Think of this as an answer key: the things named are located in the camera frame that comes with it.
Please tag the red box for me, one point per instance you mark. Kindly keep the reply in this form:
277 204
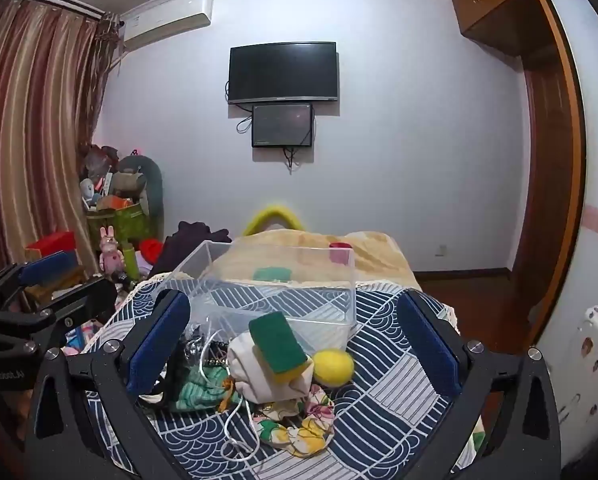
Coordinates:
63 241

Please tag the green yellow sponge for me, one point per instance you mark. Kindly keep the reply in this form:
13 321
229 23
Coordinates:
279 348

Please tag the floral patterned cloth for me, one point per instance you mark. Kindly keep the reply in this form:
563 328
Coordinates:
301 427

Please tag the green knitted cloth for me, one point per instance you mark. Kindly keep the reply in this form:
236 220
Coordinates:
194 391

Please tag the clear plastic storage box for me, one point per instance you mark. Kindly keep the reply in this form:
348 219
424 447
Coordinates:
228 285

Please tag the green bottle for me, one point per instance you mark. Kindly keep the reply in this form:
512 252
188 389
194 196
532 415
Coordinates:
130 263

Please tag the small black wall monitor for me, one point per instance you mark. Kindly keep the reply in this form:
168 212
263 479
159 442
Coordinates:
286 125

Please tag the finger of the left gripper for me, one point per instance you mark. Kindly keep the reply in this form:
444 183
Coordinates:
37 279
26 334

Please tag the beige blanket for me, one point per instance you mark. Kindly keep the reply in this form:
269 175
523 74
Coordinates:
374 254

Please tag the yellow felt ball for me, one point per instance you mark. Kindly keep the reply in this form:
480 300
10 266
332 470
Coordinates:
333 368

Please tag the white air conditioner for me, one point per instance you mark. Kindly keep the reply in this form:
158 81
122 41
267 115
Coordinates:
164 21

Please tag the green storage box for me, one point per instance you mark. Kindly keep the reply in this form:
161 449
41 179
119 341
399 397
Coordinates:
130 224

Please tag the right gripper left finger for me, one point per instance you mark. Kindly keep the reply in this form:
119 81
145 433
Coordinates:
124 370

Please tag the large black wall television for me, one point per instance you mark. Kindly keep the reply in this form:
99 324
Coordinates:
286 71

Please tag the striped red beige curtain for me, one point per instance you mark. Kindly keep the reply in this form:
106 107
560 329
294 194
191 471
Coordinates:
53 66

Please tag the grey green plush toy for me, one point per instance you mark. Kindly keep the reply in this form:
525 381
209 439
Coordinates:
140 179

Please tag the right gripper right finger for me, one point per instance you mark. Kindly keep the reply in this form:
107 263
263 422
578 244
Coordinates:
465 375

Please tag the wooden wardrobe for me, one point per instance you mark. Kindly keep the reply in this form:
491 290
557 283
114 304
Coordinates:
531 31

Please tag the pink rabbit toy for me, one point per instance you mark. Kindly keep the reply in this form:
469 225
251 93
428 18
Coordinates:
111 259

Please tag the dark purple garment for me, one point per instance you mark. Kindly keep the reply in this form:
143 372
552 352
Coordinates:
177 247

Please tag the red plush item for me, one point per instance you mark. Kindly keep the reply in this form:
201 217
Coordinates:
151 250

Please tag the blue white patterned bedspread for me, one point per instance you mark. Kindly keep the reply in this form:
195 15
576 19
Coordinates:
384 415

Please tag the white cloth pouch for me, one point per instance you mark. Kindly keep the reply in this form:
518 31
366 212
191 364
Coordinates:
255 381

